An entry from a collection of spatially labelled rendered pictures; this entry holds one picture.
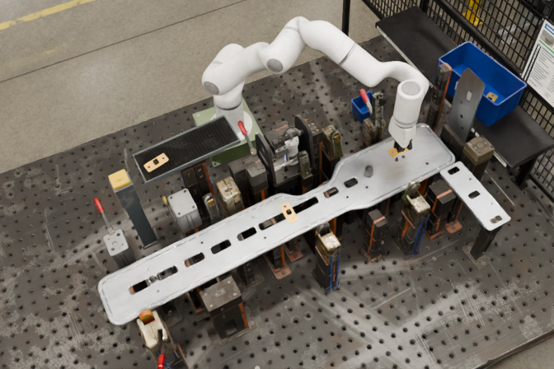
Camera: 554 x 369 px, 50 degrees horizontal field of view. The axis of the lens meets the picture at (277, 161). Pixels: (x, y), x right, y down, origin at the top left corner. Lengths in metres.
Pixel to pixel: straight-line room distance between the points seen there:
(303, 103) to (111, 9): 2.17
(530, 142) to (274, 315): 1.16
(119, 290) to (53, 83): 2.35
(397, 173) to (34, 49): 2.99
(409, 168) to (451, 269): 0.44
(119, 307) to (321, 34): 1.12
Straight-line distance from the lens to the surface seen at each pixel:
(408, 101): 1.98
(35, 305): 2.58
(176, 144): 2.20
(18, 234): 2.77
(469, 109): 2.29
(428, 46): 2.68
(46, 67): 4.39
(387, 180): 2.26
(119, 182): 2.16
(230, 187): 2.16
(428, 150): 2.36
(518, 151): 2.41
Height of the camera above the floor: 2.89
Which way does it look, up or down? 55 degrees down
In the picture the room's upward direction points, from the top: 5 degrees counter-clockwise
